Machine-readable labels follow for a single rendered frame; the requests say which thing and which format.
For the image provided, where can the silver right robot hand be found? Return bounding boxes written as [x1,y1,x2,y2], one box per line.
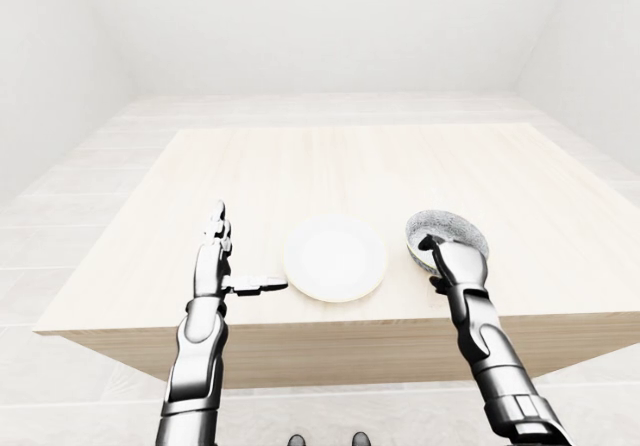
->
[417,234,490,296]

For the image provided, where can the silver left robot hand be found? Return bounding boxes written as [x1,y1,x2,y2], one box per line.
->
[192,199,291,301]

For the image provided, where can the grey patterned bowl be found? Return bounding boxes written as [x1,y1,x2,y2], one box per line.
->
[404,208,492,277]

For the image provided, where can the white plate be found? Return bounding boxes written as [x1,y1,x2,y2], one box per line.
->
[283,213,389,303]

